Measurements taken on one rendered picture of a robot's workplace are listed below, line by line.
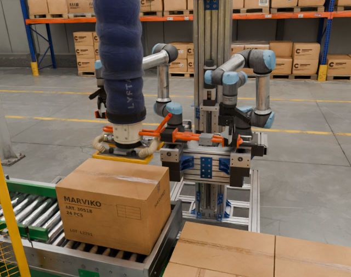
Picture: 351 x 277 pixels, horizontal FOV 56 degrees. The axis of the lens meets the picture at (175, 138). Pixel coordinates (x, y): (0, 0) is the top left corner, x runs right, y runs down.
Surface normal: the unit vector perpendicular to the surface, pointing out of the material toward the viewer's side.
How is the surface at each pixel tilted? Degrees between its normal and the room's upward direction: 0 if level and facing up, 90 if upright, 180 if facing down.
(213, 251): 0
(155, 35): 90
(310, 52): 90
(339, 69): 91
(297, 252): 0
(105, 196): 90
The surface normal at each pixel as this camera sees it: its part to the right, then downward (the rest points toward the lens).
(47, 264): -0.29, 0.38
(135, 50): 0.77, -0.06
